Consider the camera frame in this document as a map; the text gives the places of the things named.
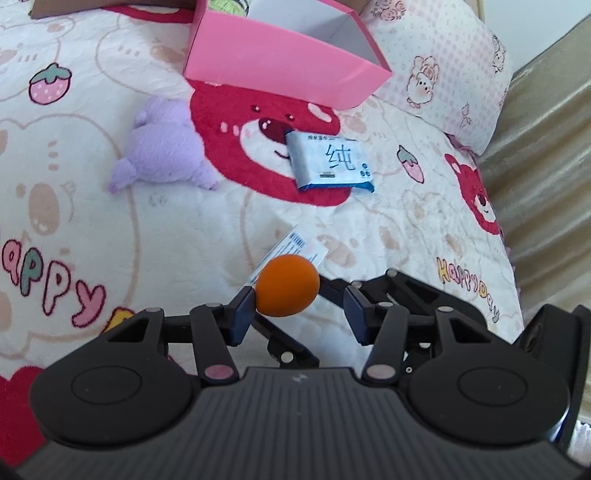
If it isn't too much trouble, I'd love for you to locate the small clear tissue pack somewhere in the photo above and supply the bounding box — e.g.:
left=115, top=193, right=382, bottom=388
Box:
left=248, top=225, right=329, bottom=284

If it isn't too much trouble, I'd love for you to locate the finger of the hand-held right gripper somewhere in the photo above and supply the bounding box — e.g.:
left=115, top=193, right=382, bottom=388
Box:
left=318, top=269, right=483, bottom=319
left=249, top=318, right=320, bottom=369

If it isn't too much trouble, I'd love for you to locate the orange ball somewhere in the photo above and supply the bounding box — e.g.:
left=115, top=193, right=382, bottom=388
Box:
left=255, top=254, right=321, bottom=318

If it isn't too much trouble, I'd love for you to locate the purple plush toy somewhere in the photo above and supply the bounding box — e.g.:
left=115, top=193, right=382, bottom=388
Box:
left=108, top=96, right=220, bottom=193

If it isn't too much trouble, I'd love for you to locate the beige curtain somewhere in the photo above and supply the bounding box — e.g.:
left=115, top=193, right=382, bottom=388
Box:
left=475, top=18, right=591, bottom=324

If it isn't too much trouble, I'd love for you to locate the pink checkered pillow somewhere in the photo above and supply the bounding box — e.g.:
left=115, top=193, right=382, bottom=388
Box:
left=360, top=0, right=513, bottom=155

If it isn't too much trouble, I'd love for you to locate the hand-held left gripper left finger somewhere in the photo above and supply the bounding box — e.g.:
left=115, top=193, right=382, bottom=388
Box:
left=107, top=286, right=257, bottom=386

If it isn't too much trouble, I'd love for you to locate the brown cushion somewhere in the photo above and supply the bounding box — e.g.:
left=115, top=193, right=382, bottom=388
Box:
left=30, top=0, right=197, bottom=20

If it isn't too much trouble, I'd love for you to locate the blue wet wipes pack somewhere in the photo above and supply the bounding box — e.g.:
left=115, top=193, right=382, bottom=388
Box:
left=285, top=130, right=376, bottom=193

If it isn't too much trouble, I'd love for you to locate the printed bear blanket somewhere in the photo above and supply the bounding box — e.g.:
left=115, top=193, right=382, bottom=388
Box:
left=0, top=0, right=525, bottom=467

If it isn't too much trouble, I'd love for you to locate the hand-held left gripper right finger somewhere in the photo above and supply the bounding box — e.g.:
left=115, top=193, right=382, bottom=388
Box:
left=344, top=286, right=485, bottom=384

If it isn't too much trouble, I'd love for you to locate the green yarn ball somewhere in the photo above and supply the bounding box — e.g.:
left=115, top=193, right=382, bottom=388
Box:
left=206, top=0, right=252, bottom=17

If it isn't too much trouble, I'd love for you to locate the pink cardboard box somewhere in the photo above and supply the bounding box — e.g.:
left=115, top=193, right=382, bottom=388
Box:
left=183, top=0, right=393, bottom=110

